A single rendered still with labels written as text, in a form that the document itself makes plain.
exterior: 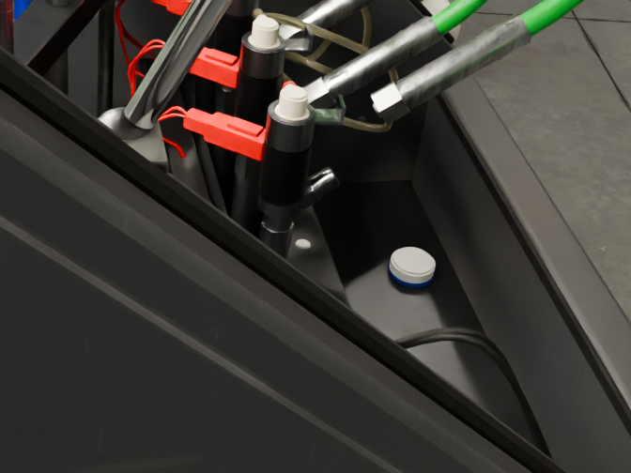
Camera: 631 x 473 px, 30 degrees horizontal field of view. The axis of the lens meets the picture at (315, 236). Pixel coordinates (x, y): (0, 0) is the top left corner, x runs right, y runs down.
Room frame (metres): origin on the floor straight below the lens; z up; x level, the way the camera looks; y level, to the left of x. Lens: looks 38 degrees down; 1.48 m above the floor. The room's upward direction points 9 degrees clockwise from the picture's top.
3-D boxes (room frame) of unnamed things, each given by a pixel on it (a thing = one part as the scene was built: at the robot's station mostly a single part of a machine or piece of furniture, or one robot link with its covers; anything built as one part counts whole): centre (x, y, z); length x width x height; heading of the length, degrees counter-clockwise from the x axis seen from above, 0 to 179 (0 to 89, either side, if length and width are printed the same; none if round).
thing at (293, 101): (0.57, 0.03, 1.11); 0.02 x 0.02 x 0.03
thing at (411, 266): (0.80, -0.09, 0.84); 0.04 x 0.04 x 0.01
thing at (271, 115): (0.58, 0.01, 1.01); 0.05 x 0.03 x 0.21; 109
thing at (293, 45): (0.65, 0.04, 1.12); 0.03 x 0.02 x 0.01; 109
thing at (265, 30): (0.65, 0.05, 1.11); 0.02 x 0.02 x 0.03
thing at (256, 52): (0.65, 0.04, 1.01); 0.05 x 0.03 x 0.21; 109
